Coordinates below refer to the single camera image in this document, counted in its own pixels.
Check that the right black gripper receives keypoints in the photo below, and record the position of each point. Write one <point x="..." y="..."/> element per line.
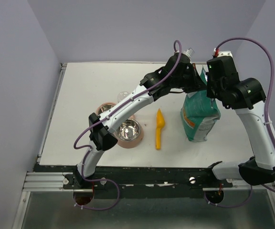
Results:
<point x="209" y="93"/>

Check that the rear steel bowl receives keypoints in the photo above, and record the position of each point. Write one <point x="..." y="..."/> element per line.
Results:
<point x="104" y="107"/>

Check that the yellow plastic scoop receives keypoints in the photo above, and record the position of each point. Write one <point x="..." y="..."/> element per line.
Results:
<point x="160" y="124"/>

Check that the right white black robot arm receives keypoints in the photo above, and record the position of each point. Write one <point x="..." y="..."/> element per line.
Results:
<point x="247" y="99"/>

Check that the pink double pet feeder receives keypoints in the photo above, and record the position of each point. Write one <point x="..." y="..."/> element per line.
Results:
<point x="132" y="144"/>

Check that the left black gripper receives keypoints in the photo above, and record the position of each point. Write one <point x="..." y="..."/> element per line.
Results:
<point x="196" y="84"/>

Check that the black mounting rail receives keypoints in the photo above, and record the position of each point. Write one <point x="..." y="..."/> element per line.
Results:
<point x="146" y="182"/>

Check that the green pet food bag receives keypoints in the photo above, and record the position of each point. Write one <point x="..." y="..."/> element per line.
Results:
<point x="199" y="114"/>

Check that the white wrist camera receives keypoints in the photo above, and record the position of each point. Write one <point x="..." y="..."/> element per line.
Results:
<point x="218" y="53"/>
<point x="188" y="52"/>

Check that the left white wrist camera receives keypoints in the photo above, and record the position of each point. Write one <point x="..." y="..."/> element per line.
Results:
<point x="188" y="52"/>

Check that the front steel bowl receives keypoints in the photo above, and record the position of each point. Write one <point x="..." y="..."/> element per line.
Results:
<point x="128" y="130"/>

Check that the aluminium frame extrusion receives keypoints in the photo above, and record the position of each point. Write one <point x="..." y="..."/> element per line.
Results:
<point x="44" y="181"/>

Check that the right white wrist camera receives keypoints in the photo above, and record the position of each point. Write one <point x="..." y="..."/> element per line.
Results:
<point x="218" y="53"/>

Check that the steel bowl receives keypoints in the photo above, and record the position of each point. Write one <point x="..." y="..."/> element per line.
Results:
<point x="128" y="130"/>
<point x="104" y="107"/>

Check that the clear water bottle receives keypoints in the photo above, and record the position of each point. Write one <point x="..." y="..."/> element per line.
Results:
<point x="122" y="95"/>

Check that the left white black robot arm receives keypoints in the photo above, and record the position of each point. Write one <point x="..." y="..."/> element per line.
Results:
<point x="153" y="86"/>

